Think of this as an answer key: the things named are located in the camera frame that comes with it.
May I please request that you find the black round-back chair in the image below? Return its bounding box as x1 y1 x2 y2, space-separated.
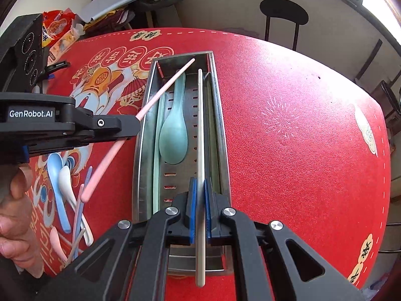
260 0 309 51

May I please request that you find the pink chopstick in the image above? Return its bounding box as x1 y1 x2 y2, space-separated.
80 58 195 203
73 183 85 242

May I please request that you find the green plastic spoon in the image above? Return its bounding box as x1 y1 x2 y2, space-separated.
159 73 188 165

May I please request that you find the stainless steel utensil tray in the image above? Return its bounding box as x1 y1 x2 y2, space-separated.
131 50 235 277

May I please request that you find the light blue plastic spoon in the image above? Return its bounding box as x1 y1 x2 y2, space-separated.
47 153 72 234

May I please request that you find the red snack bag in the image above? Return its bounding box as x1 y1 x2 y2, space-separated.
42 8 85 66

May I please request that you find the pink plastic spoon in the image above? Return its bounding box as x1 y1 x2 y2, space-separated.
50 226 67 264

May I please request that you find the person's left hand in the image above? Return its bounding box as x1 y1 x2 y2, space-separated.
1 164 44 279

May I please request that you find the red printed table mat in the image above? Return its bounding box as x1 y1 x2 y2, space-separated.
29 28 391 289

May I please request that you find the cream white chopstick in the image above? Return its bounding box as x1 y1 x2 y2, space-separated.
195 69 206 287

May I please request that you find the white plastic spoon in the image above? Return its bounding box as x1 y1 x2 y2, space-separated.
58 166 94 247

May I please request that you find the black camera tripod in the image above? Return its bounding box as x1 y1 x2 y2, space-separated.
37 60 71 82

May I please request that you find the blue chopstick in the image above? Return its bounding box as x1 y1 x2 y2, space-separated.
73 166 92 259

